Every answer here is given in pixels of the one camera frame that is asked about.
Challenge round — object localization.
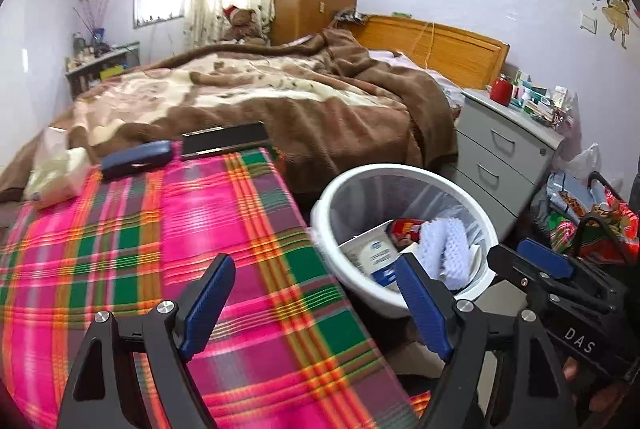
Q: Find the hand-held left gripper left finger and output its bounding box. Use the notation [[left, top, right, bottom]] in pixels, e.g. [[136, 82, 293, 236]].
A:
[[57, 253, 237, 429]]

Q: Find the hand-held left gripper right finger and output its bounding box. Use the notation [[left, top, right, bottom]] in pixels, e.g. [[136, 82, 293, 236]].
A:
[[395, 253, 573, 429]]

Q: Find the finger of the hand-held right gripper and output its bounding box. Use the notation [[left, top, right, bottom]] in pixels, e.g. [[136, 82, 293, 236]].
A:
[[517, 238, 631, 305], [486, 244, 568, 306]]

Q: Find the white foam net sleeve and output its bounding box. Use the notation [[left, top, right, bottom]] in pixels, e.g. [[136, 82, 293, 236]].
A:
[[417, 216, 471, 287]]

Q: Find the white jar with blue label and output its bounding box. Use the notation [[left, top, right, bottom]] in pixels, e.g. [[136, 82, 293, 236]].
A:
[[337, 233, 401, 295]]

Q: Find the red drink can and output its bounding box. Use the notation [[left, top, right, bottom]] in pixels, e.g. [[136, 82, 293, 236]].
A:
[[390, 218, 431, 241]]

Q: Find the white trash bin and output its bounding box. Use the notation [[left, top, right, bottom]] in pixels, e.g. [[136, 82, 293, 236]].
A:
[[310, 164, 501, 319]]

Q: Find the person's right hand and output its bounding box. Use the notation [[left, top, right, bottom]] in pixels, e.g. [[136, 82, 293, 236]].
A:
[[560, 354, 626, 415]]

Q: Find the colourful floor bag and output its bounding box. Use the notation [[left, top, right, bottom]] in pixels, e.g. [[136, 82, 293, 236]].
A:
[[545, 169, 640, 266]]

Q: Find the white plastic bag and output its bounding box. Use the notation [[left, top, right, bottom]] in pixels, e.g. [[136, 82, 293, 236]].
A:
[[562, 143, 601, 182]]

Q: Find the pink green plaid tablecloth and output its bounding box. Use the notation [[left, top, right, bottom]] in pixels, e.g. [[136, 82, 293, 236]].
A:
[[0, 148, 431, 429]]

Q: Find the grey drawer cabinet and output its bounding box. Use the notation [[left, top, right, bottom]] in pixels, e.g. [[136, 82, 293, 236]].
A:
[[452, 88, 566, 225]]

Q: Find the pile of small boxes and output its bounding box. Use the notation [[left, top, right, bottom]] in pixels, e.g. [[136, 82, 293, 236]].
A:
[[510, 70, 576, 130]]

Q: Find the red mug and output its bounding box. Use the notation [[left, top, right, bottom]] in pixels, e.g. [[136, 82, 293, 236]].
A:
[[489, 76, 512, 106]]

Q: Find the dark blue glasses case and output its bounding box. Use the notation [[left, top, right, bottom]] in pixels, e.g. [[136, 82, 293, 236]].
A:
[[100, 140, 173, 182]]

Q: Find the soft tissue pack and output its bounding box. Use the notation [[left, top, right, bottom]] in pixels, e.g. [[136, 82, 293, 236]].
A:
[[22, 126, 90, 210]]

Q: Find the brown beige blanket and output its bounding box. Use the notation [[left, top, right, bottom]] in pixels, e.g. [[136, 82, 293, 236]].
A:
[[0, 26, 458, 202]]

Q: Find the wooden bed headboard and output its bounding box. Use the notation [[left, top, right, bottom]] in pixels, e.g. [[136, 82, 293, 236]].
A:
[[356, 14, 511, 91]]

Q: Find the cluttered shelf desk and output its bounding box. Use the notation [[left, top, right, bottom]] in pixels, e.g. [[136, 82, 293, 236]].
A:
[[65, 42, 141, 99]]

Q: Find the brown teddy bear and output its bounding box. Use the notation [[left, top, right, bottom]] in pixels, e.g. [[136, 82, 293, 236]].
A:
[[220, 5, 266, 45]]

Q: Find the vase with dry branches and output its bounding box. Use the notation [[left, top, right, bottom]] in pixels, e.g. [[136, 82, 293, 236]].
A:
[[72, 0, 113, 45]]

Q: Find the yellow cable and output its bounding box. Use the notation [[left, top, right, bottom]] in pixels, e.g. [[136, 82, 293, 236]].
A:
[[412, 22, 436, 70]]

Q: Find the girl wall sticker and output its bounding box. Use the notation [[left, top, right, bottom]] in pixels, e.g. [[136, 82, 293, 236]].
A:
[[597, 0, 638, 50]]

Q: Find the power strip with cables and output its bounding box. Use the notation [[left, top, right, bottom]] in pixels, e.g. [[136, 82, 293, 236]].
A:
[[332, 8, 371, 24]]

